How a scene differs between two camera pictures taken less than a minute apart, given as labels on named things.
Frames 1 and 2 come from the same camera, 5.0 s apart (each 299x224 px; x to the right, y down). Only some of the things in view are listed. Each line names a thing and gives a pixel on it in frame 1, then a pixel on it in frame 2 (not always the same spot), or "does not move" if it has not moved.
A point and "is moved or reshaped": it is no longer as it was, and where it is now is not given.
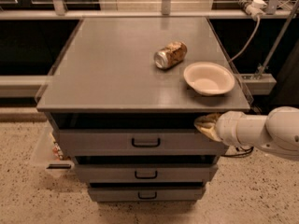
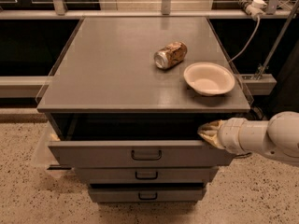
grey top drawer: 138,143 is moved or reshaped
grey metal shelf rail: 143,14 does not move
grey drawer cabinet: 133,89 does not move
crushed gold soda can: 170,55 does not move
